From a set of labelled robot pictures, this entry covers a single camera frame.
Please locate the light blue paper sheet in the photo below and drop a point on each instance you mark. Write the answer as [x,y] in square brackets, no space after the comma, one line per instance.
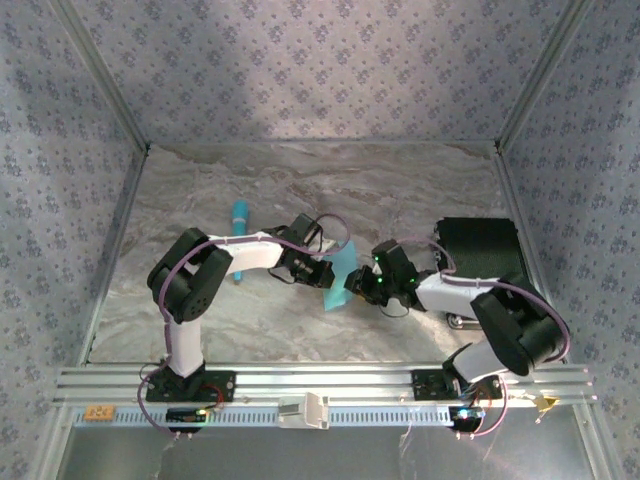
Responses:
[336,300]

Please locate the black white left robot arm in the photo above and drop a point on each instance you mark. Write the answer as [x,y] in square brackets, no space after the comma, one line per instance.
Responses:
[190,280]

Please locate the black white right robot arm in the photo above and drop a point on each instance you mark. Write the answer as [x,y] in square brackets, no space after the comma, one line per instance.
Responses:
[520,325]

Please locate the light blue pen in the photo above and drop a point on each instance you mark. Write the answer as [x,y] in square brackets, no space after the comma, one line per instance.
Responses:
[240,215]

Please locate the black ridged box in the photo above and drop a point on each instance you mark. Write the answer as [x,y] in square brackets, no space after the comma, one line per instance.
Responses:
[480,250]

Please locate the small black circuit board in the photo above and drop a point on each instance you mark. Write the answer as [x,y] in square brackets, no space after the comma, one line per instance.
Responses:
[187,415]
[467,414]

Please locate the yellow tape tag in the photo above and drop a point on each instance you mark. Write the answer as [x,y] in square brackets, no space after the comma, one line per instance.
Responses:
[546,402]

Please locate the orange label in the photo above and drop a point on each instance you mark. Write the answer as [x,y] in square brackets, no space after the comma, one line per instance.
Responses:
[100,413]

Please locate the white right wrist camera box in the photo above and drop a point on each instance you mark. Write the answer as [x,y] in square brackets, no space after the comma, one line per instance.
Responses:
[376,270]

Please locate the aluminium mounting rail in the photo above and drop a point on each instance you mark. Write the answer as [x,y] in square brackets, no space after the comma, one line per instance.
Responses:
[325,380]

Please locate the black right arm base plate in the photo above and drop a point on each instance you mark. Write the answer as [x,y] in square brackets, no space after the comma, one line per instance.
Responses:
[425,385]

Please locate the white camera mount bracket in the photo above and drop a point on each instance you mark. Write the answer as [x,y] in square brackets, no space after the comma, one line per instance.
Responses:
[305,412]

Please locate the aluminium table side rail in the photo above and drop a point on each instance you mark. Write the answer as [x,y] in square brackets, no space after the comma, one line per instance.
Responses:
[512,200]
[116,250]

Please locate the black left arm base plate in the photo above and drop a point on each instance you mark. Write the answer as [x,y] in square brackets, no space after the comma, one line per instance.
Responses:
[220,387]

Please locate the aluminium frame post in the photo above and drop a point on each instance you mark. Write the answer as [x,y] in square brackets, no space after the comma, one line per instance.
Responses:
[108,75]
[540,75]

